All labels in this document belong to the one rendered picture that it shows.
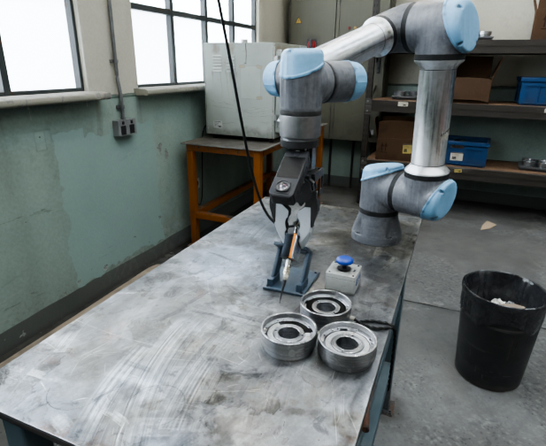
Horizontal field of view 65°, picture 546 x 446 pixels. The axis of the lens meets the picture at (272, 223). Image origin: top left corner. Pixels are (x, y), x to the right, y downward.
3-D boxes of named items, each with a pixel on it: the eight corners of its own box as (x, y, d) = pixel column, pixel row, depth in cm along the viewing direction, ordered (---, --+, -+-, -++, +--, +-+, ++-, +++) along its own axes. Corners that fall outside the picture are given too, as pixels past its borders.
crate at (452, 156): (486, 160, 413) (490, 137, 405) (485, 168, 381) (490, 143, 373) (429, 155, 434) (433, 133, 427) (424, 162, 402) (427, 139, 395)
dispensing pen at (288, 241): (269, 300, 81) (288, 215, 84) (275, 302, 85) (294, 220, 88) (280, 302, 80) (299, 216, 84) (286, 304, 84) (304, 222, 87)
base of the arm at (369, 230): (357, 226, 143) (359, 196, 139) (403, 233, 137) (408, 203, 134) (345, 242, 130) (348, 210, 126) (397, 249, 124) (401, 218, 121)
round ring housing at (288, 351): (266, 367, 76) (266, 348, 74) (256, 333, 85) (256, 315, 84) (324, 359, 78) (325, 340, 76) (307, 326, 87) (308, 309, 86)
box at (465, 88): (496, 104, 360) (506, 55, 347) (431, 102, 379) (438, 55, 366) (494, 101, 397) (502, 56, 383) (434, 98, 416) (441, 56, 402)
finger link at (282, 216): (295, 238, 90) (301, 196, 87) (285, 249, 85) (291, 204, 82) (281, 234, 91) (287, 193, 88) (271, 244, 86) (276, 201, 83)
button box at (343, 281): (354, 296, 99) (356, 276, 98) (324, 289, 102) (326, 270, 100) (361, 280, 106) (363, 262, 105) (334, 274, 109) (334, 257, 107)
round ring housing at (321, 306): (291, 325, 88) (292, 307, 86) (311, 301, 97) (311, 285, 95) (342, 339, 84) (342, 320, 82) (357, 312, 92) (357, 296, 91)
